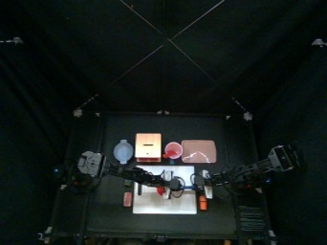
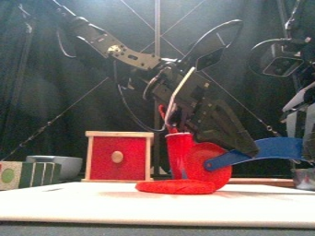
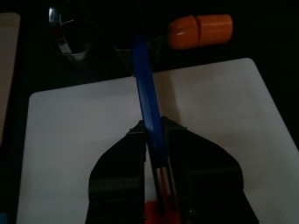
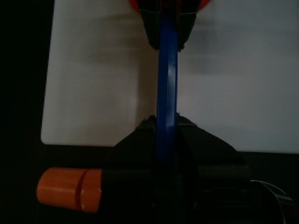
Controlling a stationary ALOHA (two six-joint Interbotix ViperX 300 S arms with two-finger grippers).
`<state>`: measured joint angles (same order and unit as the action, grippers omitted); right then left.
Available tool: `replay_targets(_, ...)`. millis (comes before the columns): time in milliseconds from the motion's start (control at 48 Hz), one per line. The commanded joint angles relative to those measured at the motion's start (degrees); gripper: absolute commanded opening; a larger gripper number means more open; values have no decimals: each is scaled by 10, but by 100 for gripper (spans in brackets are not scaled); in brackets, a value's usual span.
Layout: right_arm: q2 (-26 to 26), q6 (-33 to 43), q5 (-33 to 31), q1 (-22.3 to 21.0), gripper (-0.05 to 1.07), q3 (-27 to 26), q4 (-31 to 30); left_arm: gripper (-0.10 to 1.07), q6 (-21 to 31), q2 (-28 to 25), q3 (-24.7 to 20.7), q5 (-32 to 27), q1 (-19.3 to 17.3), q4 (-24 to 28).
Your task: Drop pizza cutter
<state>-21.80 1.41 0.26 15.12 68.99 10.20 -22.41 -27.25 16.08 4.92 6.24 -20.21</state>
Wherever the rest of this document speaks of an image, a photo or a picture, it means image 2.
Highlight green striped toy box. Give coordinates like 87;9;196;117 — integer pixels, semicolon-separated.
0;160;62;192

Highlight wooden board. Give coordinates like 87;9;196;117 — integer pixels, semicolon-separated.
228;177;297;188

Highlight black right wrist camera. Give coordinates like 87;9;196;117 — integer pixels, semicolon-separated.
246;37;306;78

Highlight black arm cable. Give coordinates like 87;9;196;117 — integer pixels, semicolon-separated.
113;61;166;134

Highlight wooden box with red front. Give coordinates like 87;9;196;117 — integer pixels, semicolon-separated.
81;130;154;183

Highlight grey bowl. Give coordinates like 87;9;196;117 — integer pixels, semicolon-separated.
23;155;83;182

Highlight pizza cutter blue handle red wheel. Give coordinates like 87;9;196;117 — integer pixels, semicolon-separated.
184;136;305;191

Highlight white cutting board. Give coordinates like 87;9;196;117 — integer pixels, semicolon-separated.
0;181;315;230

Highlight red plastic cup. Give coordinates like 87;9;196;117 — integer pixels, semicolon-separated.
164;132;196;181

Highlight metal frame pole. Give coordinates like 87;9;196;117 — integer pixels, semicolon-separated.
152;0;162;177

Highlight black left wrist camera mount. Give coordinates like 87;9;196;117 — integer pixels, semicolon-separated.
178;18;245;72

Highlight silver metal cup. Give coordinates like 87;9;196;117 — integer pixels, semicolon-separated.
290;167;315;191

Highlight red flat round plate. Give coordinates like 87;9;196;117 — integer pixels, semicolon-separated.
133;179;217;195

